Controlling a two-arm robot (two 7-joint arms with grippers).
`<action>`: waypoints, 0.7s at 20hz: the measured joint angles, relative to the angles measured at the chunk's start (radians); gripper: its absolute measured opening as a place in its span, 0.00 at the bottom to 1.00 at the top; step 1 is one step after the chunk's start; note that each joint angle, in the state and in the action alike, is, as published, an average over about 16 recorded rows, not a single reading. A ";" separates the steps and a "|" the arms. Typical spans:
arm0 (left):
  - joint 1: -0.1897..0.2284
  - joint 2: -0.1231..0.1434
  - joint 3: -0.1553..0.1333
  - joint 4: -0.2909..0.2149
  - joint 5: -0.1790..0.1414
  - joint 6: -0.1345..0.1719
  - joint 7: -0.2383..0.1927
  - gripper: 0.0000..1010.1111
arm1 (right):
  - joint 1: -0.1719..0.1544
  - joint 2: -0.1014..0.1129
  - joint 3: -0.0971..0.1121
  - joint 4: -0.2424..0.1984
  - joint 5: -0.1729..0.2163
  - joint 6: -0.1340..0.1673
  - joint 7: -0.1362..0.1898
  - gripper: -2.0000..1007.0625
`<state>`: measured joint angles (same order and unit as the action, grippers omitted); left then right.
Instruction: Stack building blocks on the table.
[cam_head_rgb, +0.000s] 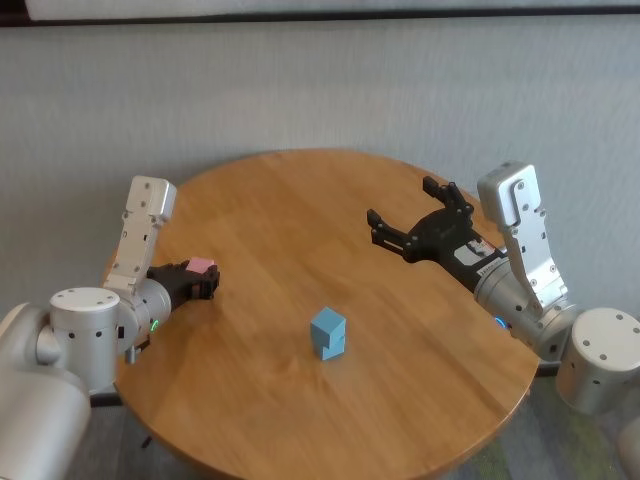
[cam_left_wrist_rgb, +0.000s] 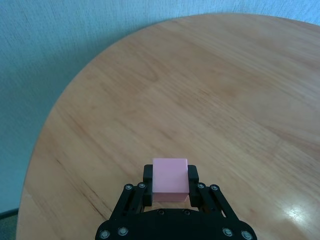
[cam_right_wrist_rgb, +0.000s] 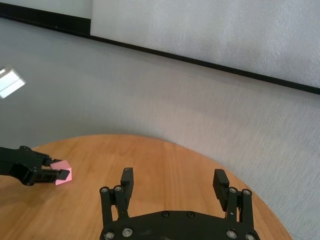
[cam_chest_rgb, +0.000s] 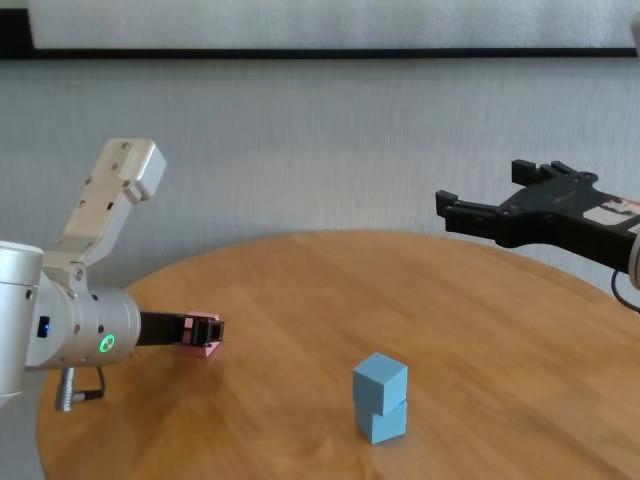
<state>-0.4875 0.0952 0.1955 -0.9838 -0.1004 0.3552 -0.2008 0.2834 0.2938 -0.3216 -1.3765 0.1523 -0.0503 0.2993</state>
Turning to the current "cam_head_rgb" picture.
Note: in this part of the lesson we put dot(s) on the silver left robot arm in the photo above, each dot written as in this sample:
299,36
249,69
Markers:
85,325

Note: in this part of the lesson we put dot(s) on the blue cube block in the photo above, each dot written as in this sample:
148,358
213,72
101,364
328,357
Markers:
332,352
325,322

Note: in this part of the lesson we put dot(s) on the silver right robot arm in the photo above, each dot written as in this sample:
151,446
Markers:
600,350

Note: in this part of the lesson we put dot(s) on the black table foot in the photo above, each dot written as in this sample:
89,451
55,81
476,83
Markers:
146,442

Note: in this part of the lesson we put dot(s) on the pink cube block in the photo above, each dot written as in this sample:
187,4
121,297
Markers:
200,265

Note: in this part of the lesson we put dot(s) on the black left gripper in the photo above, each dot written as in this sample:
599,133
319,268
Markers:
175,290

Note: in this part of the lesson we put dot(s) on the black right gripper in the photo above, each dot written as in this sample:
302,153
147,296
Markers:
440,232

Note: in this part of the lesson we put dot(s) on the black wall trim strip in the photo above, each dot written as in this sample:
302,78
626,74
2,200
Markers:
300,16

